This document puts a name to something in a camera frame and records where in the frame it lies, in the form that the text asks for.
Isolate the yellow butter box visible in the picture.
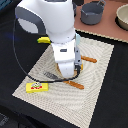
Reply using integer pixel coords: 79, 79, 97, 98
26, 82, 48, 93

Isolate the orange bread loaf toy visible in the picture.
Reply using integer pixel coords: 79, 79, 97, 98
55, 63, 83, 76

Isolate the yellow toy banana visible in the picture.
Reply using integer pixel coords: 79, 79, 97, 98
37, 37, 51, 44

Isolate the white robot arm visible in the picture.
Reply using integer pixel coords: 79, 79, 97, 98
15, 0, 76, 78

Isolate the beige woven placemat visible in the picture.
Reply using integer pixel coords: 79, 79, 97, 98
13, 37, 114, 128

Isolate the dark grey pot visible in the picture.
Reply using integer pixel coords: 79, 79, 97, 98
81, 0, 106, 25

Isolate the salmon pink board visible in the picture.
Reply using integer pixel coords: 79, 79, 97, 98
75, 0, 128, 43

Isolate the beige bowl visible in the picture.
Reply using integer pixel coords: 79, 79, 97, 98
116, 4, 128, 30

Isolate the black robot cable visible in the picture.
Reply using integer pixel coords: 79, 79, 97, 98
12, 18, 83, 85

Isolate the fork with wooden handle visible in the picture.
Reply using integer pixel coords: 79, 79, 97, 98
44, 72, 84, 89

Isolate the knife with wooden handle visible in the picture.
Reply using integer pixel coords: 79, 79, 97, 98
81, 55, 97, 63

